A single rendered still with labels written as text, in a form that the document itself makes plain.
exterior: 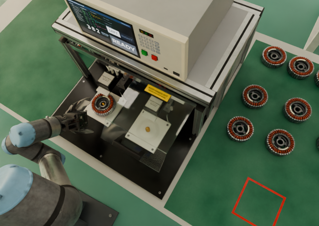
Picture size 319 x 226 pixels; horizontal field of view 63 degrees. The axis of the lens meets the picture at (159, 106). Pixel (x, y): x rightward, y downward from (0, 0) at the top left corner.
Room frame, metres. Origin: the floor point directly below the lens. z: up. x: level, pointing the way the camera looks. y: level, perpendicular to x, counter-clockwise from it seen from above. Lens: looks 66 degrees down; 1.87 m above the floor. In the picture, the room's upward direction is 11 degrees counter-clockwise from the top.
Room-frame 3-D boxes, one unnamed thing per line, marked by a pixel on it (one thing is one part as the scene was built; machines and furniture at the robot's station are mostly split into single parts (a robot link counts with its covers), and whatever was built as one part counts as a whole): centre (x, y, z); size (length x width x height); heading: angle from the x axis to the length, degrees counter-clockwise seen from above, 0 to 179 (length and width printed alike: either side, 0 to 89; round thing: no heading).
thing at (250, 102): (0.44, -0.44, 0.77); 0.11 x 0.11 x 0.04
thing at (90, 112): (0.54, 0.25, 0.78); 0.15 x 0.15 x 0.01; 49
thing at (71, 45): (0.54, 0.10, 1.03); 0.62 x 0.01 x 0.03; 49
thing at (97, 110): (0.54, 0.25, 0.80); 0.11 x 0.11 x 0.04
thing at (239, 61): (0.55, -0.35, 0.91); 0.28 x 0.03 x 0.32; 139
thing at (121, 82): (0.65, 0.16, 0.80); 0.07 x 0.05 x 0.06; 49
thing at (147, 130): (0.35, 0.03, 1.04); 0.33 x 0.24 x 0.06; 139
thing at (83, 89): (0.47, 0.15, 0.76); 0.64 x 0.47 x 0.02; 49
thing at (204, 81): (0.70, -0.05, 1.09); 0.68 x 0.44 x 0.05; 49
